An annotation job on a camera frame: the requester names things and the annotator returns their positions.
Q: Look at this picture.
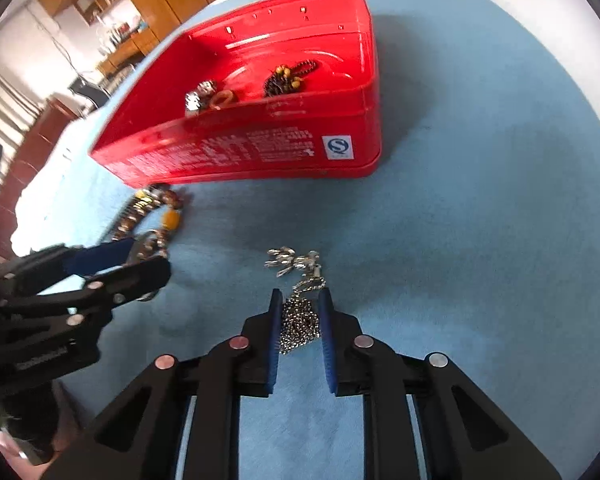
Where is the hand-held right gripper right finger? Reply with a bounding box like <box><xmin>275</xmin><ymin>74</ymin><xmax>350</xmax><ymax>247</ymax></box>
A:
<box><xmin>316</xmin><ymin>287</ymin><xmax>563</xmax><ymax>480</ymax></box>

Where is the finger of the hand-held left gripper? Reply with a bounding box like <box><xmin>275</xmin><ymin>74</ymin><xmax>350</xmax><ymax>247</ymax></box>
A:
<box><xmin>0</xmin><ymin>237</ymin><xmax>137</xmax><ymax>292</ymax></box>
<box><xmin>0</xmin><ymin>256</ymin><xmax>173</xmax><ymax>327</ymax></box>

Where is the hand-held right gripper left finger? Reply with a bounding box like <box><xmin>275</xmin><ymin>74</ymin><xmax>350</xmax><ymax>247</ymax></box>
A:
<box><xmin>55</xmin><ymin>289</ymin><xmax>285</xmax><ymax>480</ymax></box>

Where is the silver chain necklace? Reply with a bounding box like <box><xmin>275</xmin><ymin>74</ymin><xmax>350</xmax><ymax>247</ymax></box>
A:
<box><xmin>264</xmin><ymin>247</ymin><xmax>331</xmax><ymax>357</ymax></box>

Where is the engraved silver bangle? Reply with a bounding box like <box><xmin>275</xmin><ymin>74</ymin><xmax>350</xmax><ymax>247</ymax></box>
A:
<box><xmin>129</xmin><ymin>230</ymin><xmax>174</xmax><ymax>304</ymax></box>

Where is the wooden bead bracelet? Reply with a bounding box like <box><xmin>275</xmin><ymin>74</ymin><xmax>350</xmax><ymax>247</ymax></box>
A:
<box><xmin>111</xmin><ymin>184</ymin><xmax>187</xmax><ymax>261</ymax></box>

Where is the red tin box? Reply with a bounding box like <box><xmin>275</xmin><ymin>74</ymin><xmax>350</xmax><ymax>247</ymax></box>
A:
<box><xmin>89</xmin><ymin>0</ymin><xmax>382</xmax><ymax>189</ymax></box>

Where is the black bead bracelet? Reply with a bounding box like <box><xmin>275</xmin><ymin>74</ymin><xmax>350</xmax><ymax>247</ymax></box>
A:
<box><xmin>263</xmin><ymin>59</ymin><xmax>322</xmax><ymax>98</ymax></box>

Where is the person's left hand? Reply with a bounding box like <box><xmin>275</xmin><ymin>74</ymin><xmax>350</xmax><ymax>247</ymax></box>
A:
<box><xmin>0</xmin><ymin>380</ymin><xmax>62</xmax><ymax>463</ymax></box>

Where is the brown wooden headboard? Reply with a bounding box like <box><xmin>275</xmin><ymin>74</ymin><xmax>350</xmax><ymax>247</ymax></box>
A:
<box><xmin>0</xmin><ymin>94</ymin><xmax>78</xmax><ymax>246</ymax></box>

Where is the blue tablecloth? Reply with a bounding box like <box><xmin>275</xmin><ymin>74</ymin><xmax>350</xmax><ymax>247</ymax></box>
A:
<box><xmin>10</xmin><ymin>0</ymin><xmax>600</xmax><ymax>480</ymax></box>

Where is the black office chair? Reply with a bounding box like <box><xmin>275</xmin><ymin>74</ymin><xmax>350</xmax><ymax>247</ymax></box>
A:
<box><xmin>69</xmin><ymin>74</ymin><xmax>108</xmax><ymax>113</ymax></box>

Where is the wooden desk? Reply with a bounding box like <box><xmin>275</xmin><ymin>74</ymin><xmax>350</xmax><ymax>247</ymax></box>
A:
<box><xmin>96</xmin><ymin>27</ymin><xmax>162</xmax><ymax>83</ymax></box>

